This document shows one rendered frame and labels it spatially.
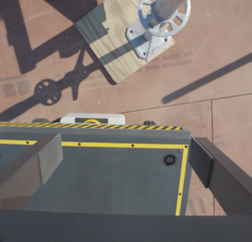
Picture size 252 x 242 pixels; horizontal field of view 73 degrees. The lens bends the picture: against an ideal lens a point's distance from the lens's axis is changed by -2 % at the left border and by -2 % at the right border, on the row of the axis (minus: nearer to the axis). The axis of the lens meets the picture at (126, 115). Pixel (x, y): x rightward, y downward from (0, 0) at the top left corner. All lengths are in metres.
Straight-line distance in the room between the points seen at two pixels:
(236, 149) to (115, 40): 0.79
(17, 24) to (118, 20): 0.44
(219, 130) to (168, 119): 0.26
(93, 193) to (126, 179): 0.12
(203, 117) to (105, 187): 0.56
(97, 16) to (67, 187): 0.66
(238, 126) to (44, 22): 1.01
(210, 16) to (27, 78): 0.85
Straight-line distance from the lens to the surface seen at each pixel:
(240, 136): 1.03
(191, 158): 0.17
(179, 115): 0.87
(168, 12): 0.42
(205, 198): 1.13
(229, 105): 0.95
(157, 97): 0.83
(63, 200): 0.68
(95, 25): 0.82
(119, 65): 0.79
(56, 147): 0.16
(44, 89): 0.90
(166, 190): 0.63
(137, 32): 0.80
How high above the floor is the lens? 0.81
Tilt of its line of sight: 76 degrees down
